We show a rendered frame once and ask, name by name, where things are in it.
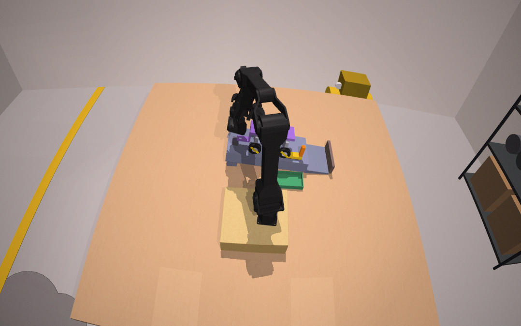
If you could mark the purple wheeled trolley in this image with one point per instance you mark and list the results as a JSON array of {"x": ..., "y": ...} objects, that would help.
[{"x": 255, "y": 148}]

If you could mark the grey ramp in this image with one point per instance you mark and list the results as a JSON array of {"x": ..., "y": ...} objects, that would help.
[{"x": 315, "y": 160}]

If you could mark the green tray floor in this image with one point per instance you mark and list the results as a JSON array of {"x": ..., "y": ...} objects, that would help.
[{"x": 284, "y": 179}]

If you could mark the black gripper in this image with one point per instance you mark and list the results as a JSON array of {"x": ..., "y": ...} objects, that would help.
[{"x": 238, "y": 112}]

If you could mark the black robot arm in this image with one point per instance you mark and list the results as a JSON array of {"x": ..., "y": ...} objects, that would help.
[{"x": 272, "y": 131}]

